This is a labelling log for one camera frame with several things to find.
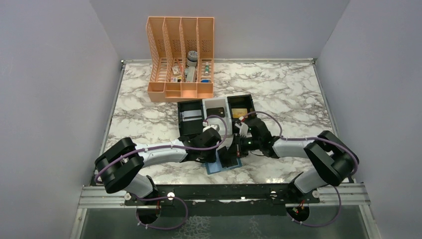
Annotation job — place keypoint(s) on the black credit card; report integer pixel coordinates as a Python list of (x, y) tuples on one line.
[(219, 111)]

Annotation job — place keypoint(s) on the gold credit card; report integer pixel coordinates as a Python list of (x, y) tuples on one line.
[(238, 112)]

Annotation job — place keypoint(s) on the white middle tray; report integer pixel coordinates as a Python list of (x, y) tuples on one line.
[(218, 102)]

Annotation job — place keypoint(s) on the left black tray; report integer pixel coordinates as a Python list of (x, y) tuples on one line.
[(190, 128)]

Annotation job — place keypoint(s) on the black mounting base rail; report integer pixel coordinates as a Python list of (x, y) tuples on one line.
[(278, 193)]

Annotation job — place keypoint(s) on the blue leather card holder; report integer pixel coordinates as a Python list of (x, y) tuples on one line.
[(217, 167)]

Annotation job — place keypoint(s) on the orange plastic file organizer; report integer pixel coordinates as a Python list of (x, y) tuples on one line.
[(170, 38)]

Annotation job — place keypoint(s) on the right black tray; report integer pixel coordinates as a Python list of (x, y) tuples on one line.
[(242, 101)]

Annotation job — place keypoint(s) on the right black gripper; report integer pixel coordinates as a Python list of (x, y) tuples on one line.
[(237, 141)]

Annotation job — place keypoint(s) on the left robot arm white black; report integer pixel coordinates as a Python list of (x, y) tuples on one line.
[(118, 168)]

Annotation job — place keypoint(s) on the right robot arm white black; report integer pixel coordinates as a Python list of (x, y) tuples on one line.
[(332, 160)]

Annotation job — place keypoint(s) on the small green white bottle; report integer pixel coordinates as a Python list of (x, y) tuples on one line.
[(207, 68)]

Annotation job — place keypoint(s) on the grey round-headed bottle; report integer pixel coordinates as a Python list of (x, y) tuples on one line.
[(191, 70)]

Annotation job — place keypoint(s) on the black VIP card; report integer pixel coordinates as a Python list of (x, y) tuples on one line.
[(227, 158)]

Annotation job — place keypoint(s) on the black tray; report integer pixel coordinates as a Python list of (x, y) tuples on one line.
[(190, 128), (242, 101)]

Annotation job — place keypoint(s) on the small orange white box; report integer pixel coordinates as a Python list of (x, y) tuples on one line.
[(176, 70)]

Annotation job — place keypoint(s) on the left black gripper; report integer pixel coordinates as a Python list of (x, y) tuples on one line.
[(212, 158)]

